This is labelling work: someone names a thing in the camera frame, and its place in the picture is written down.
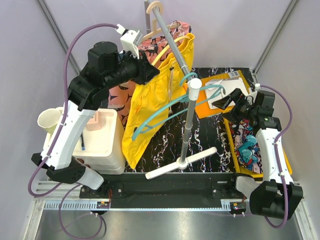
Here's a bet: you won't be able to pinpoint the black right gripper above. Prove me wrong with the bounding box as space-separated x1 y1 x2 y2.
211 88 258 126

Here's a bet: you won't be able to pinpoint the yellow shorts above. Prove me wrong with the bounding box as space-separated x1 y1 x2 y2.
121 32 195 170

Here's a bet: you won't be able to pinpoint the teal plastic hanger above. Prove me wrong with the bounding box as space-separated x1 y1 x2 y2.
131 71 226 141

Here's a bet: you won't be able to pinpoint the comic print shorts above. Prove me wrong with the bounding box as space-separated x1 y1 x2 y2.
227 119 263 174

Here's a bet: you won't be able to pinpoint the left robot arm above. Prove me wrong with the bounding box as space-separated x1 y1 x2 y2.
31 41 160 198

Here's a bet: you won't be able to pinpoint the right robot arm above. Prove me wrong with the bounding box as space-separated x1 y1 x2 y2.
212 86 303 228

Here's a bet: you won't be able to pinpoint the pink patterned shorts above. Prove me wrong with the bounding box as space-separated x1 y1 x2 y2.
106 21 192 126

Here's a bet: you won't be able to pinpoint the beige wooden hanger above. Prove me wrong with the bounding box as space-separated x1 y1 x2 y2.
143 0 180 43

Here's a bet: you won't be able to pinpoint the white paper booklet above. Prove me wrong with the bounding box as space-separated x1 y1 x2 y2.
204 77 248 110

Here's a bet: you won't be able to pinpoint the orange envelope with label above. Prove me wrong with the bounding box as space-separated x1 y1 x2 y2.
195 70 252 119

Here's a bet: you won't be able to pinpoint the silver clothes rack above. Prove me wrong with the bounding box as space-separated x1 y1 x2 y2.
143 0 218 180

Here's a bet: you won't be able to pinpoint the yellow plastic tray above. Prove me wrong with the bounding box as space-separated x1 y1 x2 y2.
224 119 293 183

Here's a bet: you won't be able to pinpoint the white foam box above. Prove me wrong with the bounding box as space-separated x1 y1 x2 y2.
41 102 126 175

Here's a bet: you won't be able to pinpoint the cream yellow mug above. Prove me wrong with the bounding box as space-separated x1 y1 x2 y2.
37 108 62 135

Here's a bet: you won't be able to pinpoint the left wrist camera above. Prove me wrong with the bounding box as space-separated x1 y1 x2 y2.
116 24 143 60

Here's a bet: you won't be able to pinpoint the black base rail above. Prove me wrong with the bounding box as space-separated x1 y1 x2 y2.
79 172 244 205

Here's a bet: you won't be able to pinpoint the white cable duct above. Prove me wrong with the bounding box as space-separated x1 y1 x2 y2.
43 199 249 214

